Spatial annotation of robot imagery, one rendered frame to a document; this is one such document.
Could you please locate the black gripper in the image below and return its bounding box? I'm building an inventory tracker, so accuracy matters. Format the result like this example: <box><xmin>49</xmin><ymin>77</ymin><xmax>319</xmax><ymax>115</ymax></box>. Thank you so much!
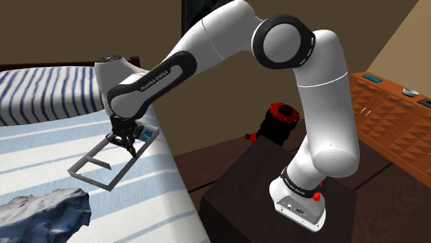
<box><xmin>105</xmin><ymin>115</ymin><xmax>144</xmax><ymax>159</ymax></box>

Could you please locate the grey white crumpled cloth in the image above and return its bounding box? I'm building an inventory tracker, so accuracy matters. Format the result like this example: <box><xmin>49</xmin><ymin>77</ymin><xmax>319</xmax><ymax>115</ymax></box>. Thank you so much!
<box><xmin>0</xmin><ymin>187</ymin><xmax>93</xmax><ymax>243</ymax></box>

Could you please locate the blue white striped pillow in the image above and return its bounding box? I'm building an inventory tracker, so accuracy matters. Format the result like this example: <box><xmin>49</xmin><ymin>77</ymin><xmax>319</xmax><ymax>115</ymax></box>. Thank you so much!
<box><xmin>0</xmin><ymin>66</ymin><xmax>106</xmax><ymax>127</ymax></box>

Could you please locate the orange wooden chest of drawers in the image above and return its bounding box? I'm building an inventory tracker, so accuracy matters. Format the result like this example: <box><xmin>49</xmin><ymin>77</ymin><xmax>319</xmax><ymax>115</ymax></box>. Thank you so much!
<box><xmin>348</xmin><ymin>70</ymin><xmax>431</xmax><ymax>189</ymax></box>

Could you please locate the grey rectangular frame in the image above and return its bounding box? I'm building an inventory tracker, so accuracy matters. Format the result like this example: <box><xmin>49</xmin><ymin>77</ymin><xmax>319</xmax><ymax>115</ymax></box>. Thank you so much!
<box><xmin>66</xmin><ymin>122</ymin><xmax>161</xmax><ymax>193</ymax></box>

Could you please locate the bed with striped blue cover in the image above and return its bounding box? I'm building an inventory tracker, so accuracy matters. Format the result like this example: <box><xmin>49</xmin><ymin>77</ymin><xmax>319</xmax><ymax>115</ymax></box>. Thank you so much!
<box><xmin>0</xmin><ymin>56</ymin><xmax>211</xmax><ymax>243</ymax></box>

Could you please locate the dark brown robot stand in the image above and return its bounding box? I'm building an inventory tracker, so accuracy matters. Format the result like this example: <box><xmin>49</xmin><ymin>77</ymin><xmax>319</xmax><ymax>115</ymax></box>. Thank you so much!
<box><xmin>198</xmin><ymin>135</ymin><xmax>358</xmax><ymax>243</ymax></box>

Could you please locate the black cylinder with red ring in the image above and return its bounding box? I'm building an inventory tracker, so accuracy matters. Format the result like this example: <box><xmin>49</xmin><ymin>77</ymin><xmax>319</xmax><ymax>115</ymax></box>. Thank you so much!
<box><xmin>245</xmin><ymin>101</ymin><xmax>301</xmax><ymax>147</ymax></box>

